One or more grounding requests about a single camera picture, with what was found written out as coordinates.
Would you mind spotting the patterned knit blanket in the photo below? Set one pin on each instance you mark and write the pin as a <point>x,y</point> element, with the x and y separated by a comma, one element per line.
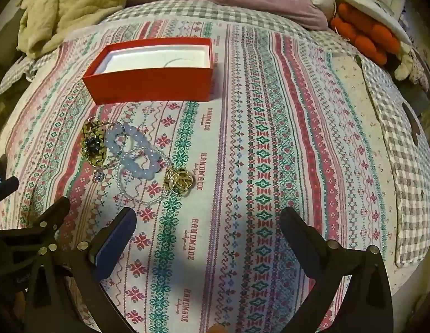
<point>263,145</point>

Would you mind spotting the orange plush toy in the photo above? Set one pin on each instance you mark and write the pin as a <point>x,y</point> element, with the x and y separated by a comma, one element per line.
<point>360,38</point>

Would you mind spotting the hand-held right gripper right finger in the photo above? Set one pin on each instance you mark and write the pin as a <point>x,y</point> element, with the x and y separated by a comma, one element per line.
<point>298,230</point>

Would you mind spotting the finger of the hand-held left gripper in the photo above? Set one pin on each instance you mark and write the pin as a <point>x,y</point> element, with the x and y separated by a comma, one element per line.
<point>6,186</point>
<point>45,220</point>

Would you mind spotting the beige crumpled blanket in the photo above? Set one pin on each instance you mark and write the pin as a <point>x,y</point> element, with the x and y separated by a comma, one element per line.
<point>69,3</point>

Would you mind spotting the grey checked pad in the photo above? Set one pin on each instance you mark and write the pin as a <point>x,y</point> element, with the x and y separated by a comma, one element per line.
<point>405,187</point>

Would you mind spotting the cream plush toy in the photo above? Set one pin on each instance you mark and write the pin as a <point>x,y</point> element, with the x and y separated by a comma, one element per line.
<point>407,64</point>

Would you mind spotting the red cardboard box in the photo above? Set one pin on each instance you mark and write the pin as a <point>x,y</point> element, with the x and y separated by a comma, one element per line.
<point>149,83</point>

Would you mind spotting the small blue charm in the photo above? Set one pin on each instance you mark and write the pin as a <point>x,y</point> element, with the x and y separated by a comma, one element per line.
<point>98,175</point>

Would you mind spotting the gold ornament brooch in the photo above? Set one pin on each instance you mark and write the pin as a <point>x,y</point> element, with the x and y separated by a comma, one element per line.
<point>180,181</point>

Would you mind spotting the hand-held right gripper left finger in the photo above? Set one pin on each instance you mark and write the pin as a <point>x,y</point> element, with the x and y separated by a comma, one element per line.
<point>112,241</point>

